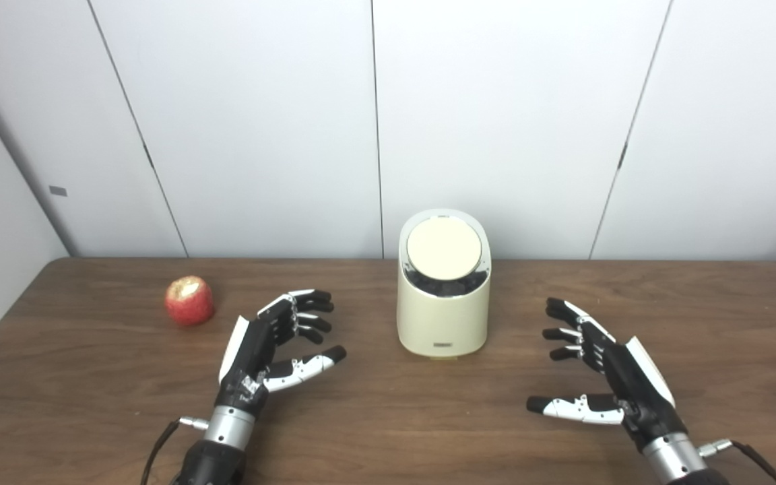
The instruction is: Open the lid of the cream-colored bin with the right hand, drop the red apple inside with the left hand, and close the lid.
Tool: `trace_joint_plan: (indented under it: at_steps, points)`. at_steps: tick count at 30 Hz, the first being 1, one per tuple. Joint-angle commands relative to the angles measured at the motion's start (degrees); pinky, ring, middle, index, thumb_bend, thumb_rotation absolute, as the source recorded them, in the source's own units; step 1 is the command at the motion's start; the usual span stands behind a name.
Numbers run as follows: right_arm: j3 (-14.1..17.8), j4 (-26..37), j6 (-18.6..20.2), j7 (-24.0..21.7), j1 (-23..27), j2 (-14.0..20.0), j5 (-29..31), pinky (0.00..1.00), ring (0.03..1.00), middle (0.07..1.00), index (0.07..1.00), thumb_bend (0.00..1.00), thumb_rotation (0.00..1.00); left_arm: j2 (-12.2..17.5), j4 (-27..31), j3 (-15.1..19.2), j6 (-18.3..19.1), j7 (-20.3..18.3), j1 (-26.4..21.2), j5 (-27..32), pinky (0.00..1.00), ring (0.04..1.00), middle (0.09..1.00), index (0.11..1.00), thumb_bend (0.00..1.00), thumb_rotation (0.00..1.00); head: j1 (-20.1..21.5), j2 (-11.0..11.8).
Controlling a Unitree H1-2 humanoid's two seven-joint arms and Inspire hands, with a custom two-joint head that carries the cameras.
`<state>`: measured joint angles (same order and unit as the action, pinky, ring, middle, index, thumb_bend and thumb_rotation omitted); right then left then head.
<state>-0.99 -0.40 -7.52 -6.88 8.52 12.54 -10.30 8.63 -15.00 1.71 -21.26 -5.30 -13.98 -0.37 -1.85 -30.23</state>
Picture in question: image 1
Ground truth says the red apple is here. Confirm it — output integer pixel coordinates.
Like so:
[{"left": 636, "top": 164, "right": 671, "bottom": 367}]
[{"left": 164, "top": 275, "right": 216, "bottom": 328}]

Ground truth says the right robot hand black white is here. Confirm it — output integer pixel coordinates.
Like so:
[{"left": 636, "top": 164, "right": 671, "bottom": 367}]
[{"left": 526, "top": 297, "right": 690, "bottom": 451}]

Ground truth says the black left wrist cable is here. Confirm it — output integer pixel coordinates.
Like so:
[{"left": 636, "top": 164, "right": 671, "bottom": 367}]
[{"left": 141, "top": 416, "right": 209, "bottom": 485}]

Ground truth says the cream-colored bin body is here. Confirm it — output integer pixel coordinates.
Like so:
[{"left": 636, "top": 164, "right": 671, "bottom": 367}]
[{"left": 396, "top": 209, "right": 492, "bottom": 359}]

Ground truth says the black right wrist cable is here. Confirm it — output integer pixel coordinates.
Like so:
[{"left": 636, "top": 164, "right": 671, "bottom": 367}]
[{"left": 698, "top": 438, "right": 776, "bottom": 485}]

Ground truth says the cream round bin lid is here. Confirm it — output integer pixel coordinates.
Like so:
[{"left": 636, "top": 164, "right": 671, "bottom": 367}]
[{"left": 406, "top": 217, "right": 483, "bottom": 281}]

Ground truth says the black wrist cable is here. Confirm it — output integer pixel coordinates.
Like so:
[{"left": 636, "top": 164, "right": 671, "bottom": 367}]
[
  {"left": 141, "top": 416, "right": 209, "bottom": 485},
  {"left": 698, "top": 438, "right": 776, "bottom": 485}
]

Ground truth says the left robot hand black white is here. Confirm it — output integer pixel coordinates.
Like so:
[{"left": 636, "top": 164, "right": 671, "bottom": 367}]
[{"left": 218, "top": 289, "right": 348, "bottom": 414}]

